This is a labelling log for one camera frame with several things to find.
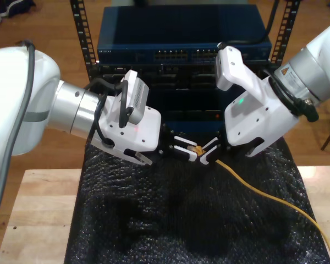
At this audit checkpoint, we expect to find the black perforated rack post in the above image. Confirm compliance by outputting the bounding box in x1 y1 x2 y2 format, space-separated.
69 0 100 83
269 0 302 69

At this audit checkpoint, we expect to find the camera grey cable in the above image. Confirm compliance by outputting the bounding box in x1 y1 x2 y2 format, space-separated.
0 40 36 228

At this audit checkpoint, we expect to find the black textured mat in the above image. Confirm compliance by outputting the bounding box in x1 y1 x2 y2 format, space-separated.
64 137 330 264

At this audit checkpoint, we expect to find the yellow network cable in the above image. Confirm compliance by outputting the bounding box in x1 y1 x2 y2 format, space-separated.
186 144 330 264

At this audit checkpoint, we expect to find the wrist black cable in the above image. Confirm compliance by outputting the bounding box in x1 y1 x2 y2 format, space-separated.
263 68 320 123
84 78 133 147

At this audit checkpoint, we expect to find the black rack server unit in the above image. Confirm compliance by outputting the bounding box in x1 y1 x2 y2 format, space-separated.
89 62 276 91

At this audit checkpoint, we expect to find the blue network switch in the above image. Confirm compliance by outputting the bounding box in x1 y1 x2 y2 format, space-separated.
96 4 273 65

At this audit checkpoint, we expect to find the black chassis with red light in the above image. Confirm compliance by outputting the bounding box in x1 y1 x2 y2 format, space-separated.
147 87 226 124

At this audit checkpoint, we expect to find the dark sneaker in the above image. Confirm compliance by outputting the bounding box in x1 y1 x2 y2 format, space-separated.
0 0 36 18

